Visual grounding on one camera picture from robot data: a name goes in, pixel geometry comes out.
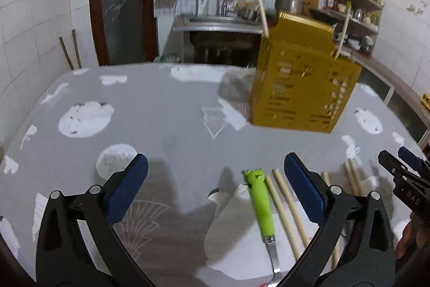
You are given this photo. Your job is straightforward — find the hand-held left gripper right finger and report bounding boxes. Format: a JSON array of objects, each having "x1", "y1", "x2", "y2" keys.
[{"x1": 277, "y1": 153, "x2": 397, "y2": 287}]

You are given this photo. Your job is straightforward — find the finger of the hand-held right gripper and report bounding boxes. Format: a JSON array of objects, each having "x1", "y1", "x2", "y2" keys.
[
  {"x1": 378, "y1": 149, "x2": 410, "y2": 186},
  {"x1": 398, "y1": 146, "x2": 430, "y2": 177}
]

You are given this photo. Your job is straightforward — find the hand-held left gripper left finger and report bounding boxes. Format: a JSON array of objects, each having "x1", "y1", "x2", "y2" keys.
[{"x1": 35, "y1": 153, "x2": 157, "y2": 287}]

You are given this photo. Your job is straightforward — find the wooden chopstick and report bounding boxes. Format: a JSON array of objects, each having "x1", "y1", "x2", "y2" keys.
[
  {"x1": 344, "y1": 162, "x2": 357, "y2": 196},
  {"x1": 256, "y1": 0, "x2": 270, "y2": 38},
  {"x1": 265, "y1": 174, "x2": 302, "y2": 260},
  {"x1": 336, "y1": 5, "x2": 351, "y2": 59},
  {"x1": 273, "y1": 169, "x2": 310, "y2": 246},
  {"x1": 349, "y1": 158, "x2": 364, "y2": 196}
]

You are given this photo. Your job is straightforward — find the green frog handle spoon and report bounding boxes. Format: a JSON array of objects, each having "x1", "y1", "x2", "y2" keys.
[{"x1": 242, "y1": 168, "x2": 284, "y2": 287}]

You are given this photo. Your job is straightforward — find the yellow perforated utensil holder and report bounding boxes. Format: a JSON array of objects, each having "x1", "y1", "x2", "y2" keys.
[{"x1": 250, "y1": 12, "x2": 363, "y2": 134}]

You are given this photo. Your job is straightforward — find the person's right hand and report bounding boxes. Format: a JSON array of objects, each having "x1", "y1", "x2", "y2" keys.
[{"x1": 395, "y1": 220, "x2": 430, "y2": 269}]

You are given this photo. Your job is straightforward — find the grey printed tablecloth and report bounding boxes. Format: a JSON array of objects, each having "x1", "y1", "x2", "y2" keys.
[{"x1": 0, "y1": 63, "x2": 428, "y2": 287}]

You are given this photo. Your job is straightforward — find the kitchen counter with cabinets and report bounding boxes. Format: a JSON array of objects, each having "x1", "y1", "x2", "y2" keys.
[{"x1": 349, "y1": 50, "x2": 430, "y2": 141}]

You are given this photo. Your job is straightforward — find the crumpled plastic bags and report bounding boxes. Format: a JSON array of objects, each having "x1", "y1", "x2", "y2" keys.
[{"x1": 159, "y1": 53, "x2": 182, "y2": 64}]

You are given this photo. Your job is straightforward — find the thin wooden stick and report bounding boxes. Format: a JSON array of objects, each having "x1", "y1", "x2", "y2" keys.
[
  {"x1": 59, "y1": 36, "x2": 74, "y2": 71},
  {"x1": 71, "y1": 30, "x2": 83, "y2": 69}
]

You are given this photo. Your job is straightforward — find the metal corner shelf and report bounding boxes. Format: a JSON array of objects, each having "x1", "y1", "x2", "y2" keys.
[{"x1": 323, "y1": 0, "x2": 384, "y2": 56}]

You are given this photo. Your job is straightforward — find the black wok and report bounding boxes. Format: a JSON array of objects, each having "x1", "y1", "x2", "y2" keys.
[{"x1": 307, "y1": 8, "x2": 337, "y2": 26}]

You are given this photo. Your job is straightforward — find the steel kitchen sink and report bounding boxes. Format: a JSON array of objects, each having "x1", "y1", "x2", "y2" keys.
[{"x1": 172, "y1": 14, "x2": 265, "y2": 35}]

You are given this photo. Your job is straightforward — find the brown door with frosted glass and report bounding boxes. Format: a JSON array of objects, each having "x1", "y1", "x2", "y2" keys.
[{"x1": 89, "y1": 0, "x2": 160, "y2": 66}]

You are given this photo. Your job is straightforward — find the steel pot with lid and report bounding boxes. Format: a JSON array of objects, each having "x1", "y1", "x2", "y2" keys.
[{"x1": 274, "y1": 0, "x2": 305, "y2": 16}]

